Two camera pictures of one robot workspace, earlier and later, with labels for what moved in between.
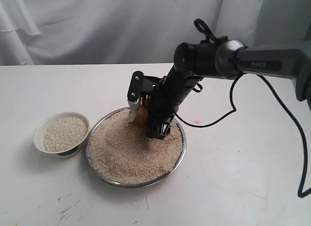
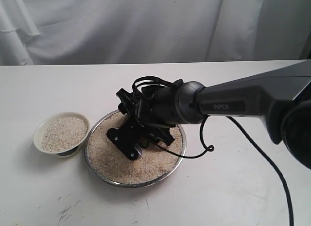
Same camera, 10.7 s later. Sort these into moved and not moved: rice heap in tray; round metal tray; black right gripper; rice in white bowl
Moved: black right gripper
Not moved: rice heap in tray; round metal tray; rice in white bowl
